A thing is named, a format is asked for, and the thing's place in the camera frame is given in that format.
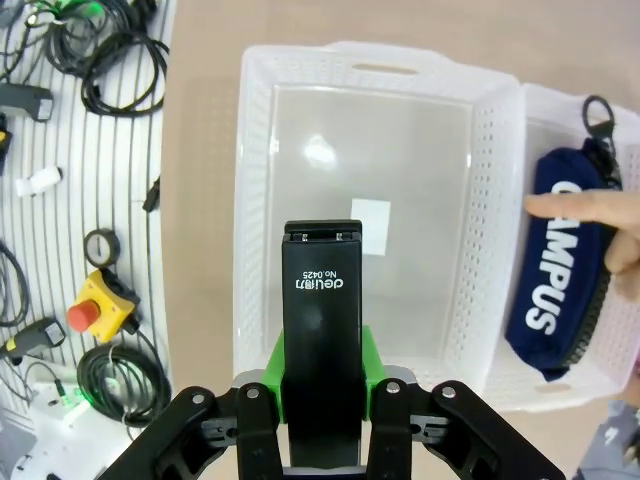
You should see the black handheld device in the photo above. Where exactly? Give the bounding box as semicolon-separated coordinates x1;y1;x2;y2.
0;82;55;121

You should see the navy CAMPUS pencil case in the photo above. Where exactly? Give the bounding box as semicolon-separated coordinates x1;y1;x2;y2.
502;94;625;384

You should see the yellow emergency stop button box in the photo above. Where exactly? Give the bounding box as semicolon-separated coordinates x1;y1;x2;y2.
67;269;142;344

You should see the grey handheld scanner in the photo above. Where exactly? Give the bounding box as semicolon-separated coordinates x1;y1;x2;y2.
0;317;67;365

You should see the yellow and black device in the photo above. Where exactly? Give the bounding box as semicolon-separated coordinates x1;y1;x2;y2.
0;112;12;169

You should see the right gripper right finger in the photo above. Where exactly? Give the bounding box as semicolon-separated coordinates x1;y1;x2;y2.
360;324;567;480

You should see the small white plastic piece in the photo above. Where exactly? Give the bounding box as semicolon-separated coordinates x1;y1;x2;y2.
14;166;65;198

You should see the black tape roll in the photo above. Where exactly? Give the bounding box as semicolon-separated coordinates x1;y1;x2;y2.
83;228;120;266

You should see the white perforated plastic basket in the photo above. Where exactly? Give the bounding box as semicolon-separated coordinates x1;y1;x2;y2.
482;82;640;414
232;40;530;401

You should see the white box with green light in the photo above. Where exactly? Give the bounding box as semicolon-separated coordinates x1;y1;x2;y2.
29;377;94;426

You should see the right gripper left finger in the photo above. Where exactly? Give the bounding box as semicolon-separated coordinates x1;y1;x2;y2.
102;328;287;480

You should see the black coiled cable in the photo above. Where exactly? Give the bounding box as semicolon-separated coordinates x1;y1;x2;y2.
81;29;171;117
77;330;174;427

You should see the tangled black cable bundle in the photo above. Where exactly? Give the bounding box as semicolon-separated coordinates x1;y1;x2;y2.
0;0;76;84

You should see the person's right hand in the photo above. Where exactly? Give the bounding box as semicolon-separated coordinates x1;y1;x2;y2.
524;187;640;275

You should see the black stapler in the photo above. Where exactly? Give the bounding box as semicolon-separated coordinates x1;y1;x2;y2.
279;218;365;469

